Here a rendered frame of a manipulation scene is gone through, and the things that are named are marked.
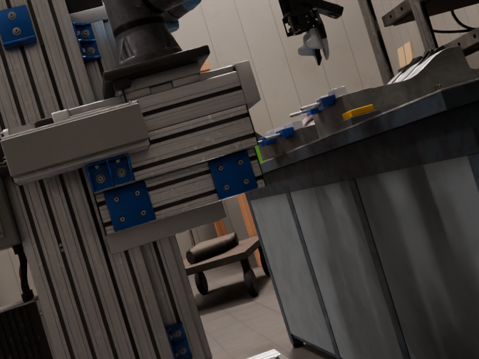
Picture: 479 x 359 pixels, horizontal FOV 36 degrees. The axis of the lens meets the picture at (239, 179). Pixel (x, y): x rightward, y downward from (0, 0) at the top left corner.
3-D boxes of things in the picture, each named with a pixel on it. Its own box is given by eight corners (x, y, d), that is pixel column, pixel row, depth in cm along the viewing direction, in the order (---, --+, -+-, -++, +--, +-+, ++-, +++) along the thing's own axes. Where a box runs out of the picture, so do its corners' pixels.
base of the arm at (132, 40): (119, 71, 151) (105, 25, 151) (117, 85, 165) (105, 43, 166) (189, 52, 154) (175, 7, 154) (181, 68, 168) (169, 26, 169)
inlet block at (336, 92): (306, 117, 196) (301, 98, 196) (301, 120, 200) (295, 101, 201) (351, 105, 198) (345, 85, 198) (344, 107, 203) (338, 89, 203)
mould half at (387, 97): (351, 128, 192) (335, 79, 192) (319, 141, 217) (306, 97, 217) (514, 80, 203) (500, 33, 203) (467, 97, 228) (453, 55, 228)
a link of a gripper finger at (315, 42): (311, 64, 196) (298, 35, 199) (331, 58, 197) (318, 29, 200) (313, 58, 193) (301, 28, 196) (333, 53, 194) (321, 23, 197)
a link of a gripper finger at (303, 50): (299, 69, 206) (293, 36, 203) (318, 63, 207) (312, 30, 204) (304, 69, 203) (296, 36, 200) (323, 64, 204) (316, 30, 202)
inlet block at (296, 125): (271, 146, 219) (266, 128, 219) (263, 149, 223) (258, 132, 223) (306, 136, 225) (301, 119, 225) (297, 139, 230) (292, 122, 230)
